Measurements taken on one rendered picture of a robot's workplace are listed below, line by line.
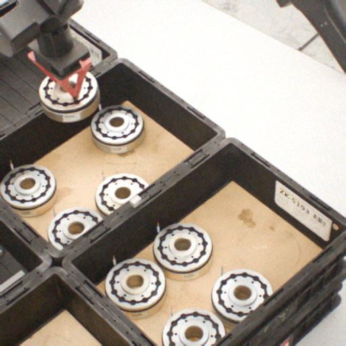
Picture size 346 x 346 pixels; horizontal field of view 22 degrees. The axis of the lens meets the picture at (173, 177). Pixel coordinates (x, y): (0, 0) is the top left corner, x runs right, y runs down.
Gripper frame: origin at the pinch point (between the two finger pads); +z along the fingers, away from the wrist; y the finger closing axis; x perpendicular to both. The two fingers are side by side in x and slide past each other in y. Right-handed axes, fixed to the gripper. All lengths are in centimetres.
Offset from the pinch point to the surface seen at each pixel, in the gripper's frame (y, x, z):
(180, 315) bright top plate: 38.4, -10.5, 19.1
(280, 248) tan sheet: 39.0, 12.3, 23.0
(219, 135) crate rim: 19.0, 17.6, 12.9
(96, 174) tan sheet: 3.2, -0.1, 21.8
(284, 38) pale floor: -61, 121, 109
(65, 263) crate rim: 21.9, -19.8, 11.3
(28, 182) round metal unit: -2.6, -11.4, 19.1
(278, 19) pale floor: -70, 127, 109
